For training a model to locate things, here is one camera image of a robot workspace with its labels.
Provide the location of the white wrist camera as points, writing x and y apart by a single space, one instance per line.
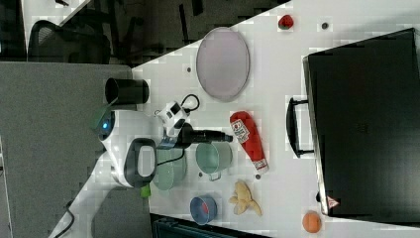
173 116

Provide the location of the orange plush fruit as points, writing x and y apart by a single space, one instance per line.
311 222

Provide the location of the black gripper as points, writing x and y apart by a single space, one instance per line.
188 136

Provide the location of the green plastic strainer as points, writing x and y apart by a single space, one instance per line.
171 168

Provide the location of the red plush ketchup bottle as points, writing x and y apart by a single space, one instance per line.
247 134

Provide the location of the plush peeled banana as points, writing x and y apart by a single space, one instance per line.
242 199

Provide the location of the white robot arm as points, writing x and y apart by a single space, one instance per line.
131 140

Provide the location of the blue bowl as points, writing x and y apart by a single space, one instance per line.
203 209

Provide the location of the black round pot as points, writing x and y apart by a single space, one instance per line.
126 91

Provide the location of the black office chair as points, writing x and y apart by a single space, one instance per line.
52 43

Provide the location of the grey round plate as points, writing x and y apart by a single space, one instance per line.
223 64

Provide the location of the green metal mug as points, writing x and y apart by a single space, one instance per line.
212 158

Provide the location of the plush strawberry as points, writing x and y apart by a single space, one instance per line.
285 22

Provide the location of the silver toaster oven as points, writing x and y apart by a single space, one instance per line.
364 111

